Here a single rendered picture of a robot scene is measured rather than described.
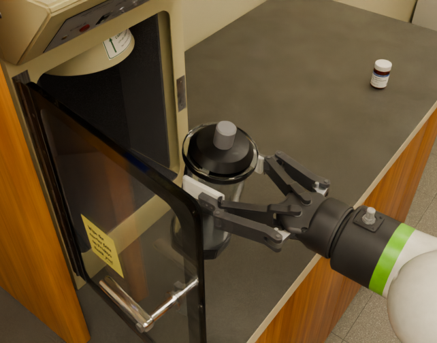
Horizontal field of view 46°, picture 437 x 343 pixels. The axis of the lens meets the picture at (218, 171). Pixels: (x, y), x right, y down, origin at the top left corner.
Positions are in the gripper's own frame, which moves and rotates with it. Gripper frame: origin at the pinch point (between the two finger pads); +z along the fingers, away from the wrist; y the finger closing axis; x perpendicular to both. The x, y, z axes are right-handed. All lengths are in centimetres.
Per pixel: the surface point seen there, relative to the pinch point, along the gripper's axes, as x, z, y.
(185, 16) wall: 18, 62, -64
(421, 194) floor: 122, -5, -149
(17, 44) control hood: -23.4, 14.5, 16.9
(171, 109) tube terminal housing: 5.9, 21.6, -13.4
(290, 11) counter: 27, 48, -102
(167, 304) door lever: 0.9, -8.6, 21.0
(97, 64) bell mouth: -11.5, 20.8, 2.0
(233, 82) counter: 27, 37, -55
